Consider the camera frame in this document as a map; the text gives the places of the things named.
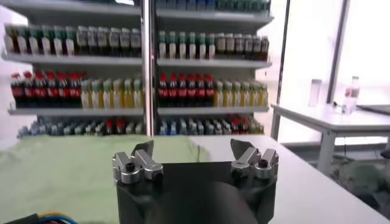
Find green t-shirt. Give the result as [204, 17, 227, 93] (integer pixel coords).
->
[0, 135, 210, 224]

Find green cap tea bottle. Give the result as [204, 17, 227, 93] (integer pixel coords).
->
[197, 32, 207, 60]
[40, 26, 52, 57]
[52, 26, 64, 57]
[177, 31, 188, 60]
[3, 26, 15, 55]
[157, 30, 168, 60]
[27, 26, 40, 56]
[15, 26, 28, 55]
[207, 33, 216, 60]
[187, 32, 197, 60]
[64, 26, 76, 57]
[167, 30, 178, 60]

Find white table grey legs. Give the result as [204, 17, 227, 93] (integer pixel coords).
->
[270, 103, 390, 177]

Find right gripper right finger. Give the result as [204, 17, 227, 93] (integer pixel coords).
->
[230, 138, 280, 180]

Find metal beverage shelf rack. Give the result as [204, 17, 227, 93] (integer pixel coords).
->
[151, 0, 274, 136]
[0, 0, 152, 138]

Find clear plastic water bottle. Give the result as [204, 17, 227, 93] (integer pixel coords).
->
[342, 75, 361, 115]

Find coloured wire bundle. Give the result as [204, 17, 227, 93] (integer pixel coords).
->
[0, 212, 79, 224]

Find yellow drink bottle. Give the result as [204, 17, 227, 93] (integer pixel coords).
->
[232, 80, 241, 107]
[214, 80, 224, 107]
[133, 78, 144, 109]
[91, 79, 102, 109]
[112, 78, 124, 109]
[223, 80, 233, 107]
[123, 78, 134, 109]
[258, 82, 269, 107]
[101, 78, 113, 109]
[80, 79, 91, 109]
[241, 80, 250, 107]
[250, 81, 259, 107]

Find dark tea bottle pale label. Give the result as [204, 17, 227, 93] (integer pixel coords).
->
[260, 35, 270, 61]
[87, 26, 99, 57]
[216, 32, 226, 59]
[119, 27, 131, 58]
[243, 33, 253, 60]
[252, 34, 261, 60]
[108, 27, 121, 57]
[76, 26, 89, 57]
[225, 33, 235, 60]
[130, 27, 142, 58]
[233, 33, 244, 60]
[97, 26, 109, 57]

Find grey green clothing pile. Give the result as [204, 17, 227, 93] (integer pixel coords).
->
[331, 158, 390, 214]

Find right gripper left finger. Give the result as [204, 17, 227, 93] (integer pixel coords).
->
[112, 139, 164, 185]

